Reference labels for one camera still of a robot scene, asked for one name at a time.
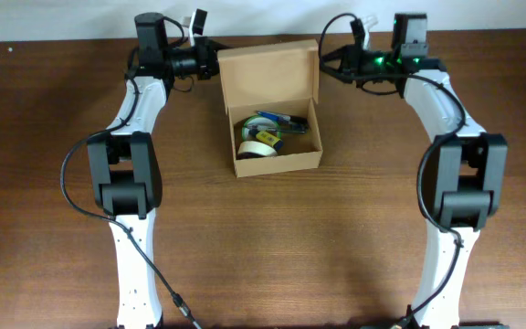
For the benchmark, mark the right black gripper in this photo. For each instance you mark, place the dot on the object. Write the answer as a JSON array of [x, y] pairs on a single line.
[[350, 60]]

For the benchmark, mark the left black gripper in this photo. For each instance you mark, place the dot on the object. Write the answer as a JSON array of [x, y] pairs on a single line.
[[205, 59]]

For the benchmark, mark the cardboard box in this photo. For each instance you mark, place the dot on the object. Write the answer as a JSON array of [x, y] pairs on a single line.
[[281, 78]]

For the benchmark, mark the blue retractable pen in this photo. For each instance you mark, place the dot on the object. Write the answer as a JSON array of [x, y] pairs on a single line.
[[270, 115]]

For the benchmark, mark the clear black retractable pen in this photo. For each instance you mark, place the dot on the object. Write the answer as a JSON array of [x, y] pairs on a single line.
[[291, 129]]

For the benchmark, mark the yellow and black highlighter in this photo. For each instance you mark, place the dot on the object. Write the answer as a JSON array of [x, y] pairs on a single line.
[[267, 138]]

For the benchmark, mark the black and white marker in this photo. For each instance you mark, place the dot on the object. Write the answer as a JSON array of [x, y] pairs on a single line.
[[291, 120]]

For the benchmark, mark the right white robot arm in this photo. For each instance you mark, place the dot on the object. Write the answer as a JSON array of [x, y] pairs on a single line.
[[459, 178]]

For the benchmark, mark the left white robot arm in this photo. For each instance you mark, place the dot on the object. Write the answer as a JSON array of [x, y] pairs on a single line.
[[126, 179]]

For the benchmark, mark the green tape roll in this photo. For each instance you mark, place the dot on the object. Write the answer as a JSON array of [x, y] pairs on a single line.
[[253, 121]]

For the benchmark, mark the white masking tape roll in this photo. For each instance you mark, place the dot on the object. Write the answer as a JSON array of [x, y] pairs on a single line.
[[255, 149]]

